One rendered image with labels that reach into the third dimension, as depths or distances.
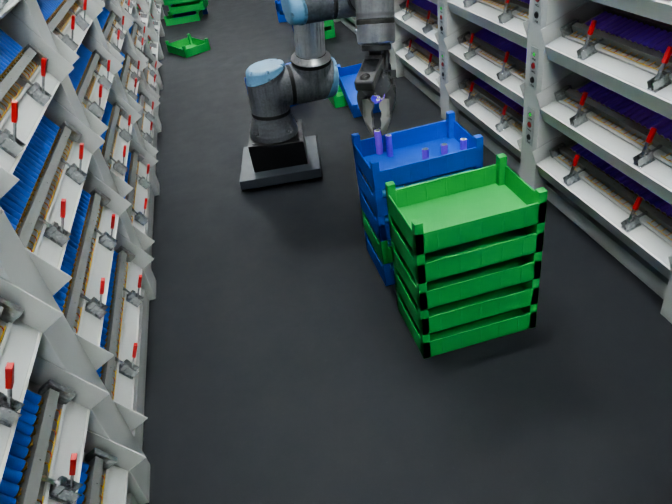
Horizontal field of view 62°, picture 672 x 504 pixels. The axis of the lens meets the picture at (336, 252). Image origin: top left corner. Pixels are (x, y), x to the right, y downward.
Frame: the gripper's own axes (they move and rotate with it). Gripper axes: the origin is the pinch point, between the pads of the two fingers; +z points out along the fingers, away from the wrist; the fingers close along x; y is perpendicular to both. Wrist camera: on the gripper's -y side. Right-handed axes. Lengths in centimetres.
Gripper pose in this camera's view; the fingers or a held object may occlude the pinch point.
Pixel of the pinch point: (377, 130)
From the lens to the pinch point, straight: 142.6
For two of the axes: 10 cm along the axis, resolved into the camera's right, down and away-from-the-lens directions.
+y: 3.1, -3.7, 8.8
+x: -9.5, -0.6, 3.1
